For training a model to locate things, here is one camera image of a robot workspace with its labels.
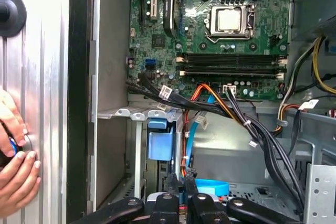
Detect black CPU socket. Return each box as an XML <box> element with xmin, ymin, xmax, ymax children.
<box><xmin>204</xmin><ymin>4</ymin><xmax>257</xmax><ymax>43</ymax></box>

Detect black RAM slot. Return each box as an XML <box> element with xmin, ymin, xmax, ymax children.
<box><xmin>180</xmin><ymin>66</ymin><xmax>286</xmax><ymax>75</ymax></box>
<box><xmin>180</xmin><ymin>71</ymin><xmax>286</xmax><ymax>82</ymax></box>
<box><xmin>176</xmin><ymin>58</ymin><xmax>288</xmax><ymax>67</ymax></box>
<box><xmin>176</xmin><ymin>52</ymin><xmax>288</xmax><ymax>61</ymax></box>

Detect black wire bundle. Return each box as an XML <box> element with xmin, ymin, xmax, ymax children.
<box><xmin>125</xmin><ymin>73</ymin><xmax>305</xmax><ymax>214</ymax></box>

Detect person's bare hand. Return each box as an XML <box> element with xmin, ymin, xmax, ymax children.
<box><xmin>0</xmin><ymin>89</ymin><xmax>42</xmax><ymax>210</ymax></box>

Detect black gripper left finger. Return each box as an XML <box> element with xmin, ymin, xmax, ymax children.
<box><xmin>69</xmin><ymin>173</ymin><xmax>181</xmax><ymax>224</ymax></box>

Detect yellow power wire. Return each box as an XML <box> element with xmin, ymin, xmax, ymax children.
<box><xmin>312</xmin><ymin>36</ymin><xmax>336</xmax><ymax>93</ymax></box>

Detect orange wire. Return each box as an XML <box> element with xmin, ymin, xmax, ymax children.
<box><xmin>190</xmin><ymin>83</ymin><xmax>244</xmax><ymax>125</ymax></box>

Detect black open PC case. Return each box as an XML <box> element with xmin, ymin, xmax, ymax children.
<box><xmin>67</xmin><ymin>0</ymin><xmax>336</xmax><ymax>224</ymax></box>

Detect blue SATA wire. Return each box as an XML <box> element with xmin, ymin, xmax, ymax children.
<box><xmin>183</xmin><ymin>94</ymin><xmax>230</xmax><ymax>196</ymax></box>

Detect green motherboard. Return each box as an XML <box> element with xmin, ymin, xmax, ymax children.
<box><xmin>128</xmin><ymin>0</ymin><xmax>292</xmax><ymax>101</ymax></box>

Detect grey metal drive cage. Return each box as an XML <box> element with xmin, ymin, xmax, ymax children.
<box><xmin>278</xmin><ymin>108</ymin><xmax>336</xmax><ymax>224</ymax></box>

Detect round black tool blue ring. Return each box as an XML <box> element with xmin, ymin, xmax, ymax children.
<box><xmin>0</xmin><ymin>122</ymin><xmax>34</xmax><ymax>168</ymax></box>

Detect silver CPU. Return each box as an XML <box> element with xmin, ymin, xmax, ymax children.
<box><xmin>215</xmin><ymin>8</ymin><xmax>244</xmax><ymax>33</ymax></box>

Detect black graphics card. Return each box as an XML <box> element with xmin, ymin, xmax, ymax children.
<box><xmin>162</xmin><ymin>0</ymin><xmax>181</xmax><ymax>38</ymax></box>

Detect grey metal disk bay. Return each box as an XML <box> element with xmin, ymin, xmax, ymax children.
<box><xmin>112</xmin><ymin>107</ymin><xmax>184</xmax><ymax>209</ymax></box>

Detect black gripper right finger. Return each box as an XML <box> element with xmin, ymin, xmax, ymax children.
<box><xmin>183</xmin><ymin>168</ymin><xmax>302</xmax><ymax>224</ymax></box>

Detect hard disk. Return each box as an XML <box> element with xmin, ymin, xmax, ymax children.
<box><xmin>145</xmin><ymin>119</ymin><xmax>184</xmax><ymax>204</ymax></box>

